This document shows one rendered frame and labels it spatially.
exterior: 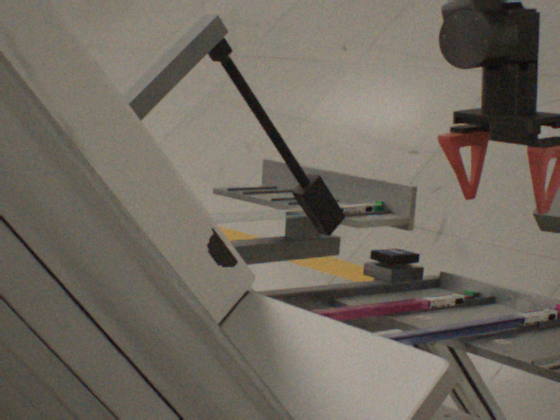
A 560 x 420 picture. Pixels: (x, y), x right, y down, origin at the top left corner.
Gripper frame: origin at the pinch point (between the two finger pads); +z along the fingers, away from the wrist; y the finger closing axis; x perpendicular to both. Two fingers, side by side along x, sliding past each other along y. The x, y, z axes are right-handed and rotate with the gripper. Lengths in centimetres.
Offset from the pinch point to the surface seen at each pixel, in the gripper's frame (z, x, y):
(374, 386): -11, -66, 47
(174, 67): -17, -49, 12
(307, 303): 13.5, -12.0, -18.6
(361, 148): 25, 120, -147
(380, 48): -2, 155, -175
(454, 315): 14.7, 0.0, -6.7
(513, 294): 14.5, 10.7, -6.7
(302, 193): -7.6, -38.4, 11.6
